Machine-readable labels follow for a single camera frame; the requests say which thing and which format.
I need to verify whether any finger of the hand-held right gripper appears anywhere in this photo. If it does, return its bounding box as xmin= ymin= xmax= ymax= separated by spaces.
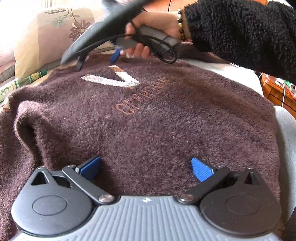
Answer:
xmin=109 ymin=48 xmax=121 ymax=64
xmin=77 ymin=54 xmax=87 ymax=71

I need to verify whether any brown knit sweater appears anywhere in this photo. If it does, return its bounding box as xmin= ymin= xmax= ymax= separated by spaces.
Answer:
xmin=0 ymin=44 xmax=281 ymax=241

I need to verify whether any person's right hand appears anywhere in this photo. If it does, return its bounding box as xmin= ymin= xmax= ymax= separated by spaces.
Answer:
xmin=121 ymin=10 xmax=185 ymax=59

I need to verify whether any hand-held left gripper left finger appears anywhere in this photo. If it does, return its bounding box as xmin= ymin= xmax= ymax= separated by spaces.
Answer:
xmin=31 ymin=156 xmax=115 ymax=205

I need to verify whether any person's right forearm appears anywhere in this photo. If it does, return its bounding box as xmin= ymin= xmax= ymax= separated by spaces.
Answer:
xmin=184 ymin=0 xmax=296 ymax=85

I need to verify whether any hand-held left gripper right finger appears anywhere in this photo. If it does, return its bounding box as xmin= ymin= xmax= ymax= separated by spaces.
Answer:
xmin=178 ymin=158 xmax=262 ymax=205

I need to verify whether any white charging cable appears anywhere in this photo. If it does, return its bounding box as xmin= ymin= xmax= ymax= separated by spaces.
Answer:
xmin=275 ymin=77 xmax=293 ymax=107

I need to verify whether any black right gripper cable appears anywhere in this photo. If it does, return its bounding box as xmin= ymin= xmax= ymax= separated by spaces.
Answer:
xmin=114 ymin=32 xmax=178 ymax=63

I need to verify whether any green glass bottle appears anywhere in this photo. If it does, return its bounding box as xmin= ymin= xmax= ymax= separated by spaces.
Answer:
xmin=0 ymin=71 xmax=48 ymax=103

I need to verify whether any beaded bracelet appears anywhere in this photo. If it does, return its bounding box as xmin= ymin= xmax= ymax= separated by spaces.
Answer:
xmin=176 ymin=8 xmax=187 ymax=42

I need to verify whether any floral pillow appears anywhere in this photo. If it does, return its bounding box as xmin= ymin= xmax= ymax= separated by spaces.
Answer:
xmin=14 ymin=7 xmax=116 ymax=78

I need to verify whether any wooden nightstand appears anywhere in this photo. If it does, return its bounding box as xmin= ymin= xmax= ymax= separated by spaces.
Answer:
xmin=260 ymin=73 xmax=296 ymax=113

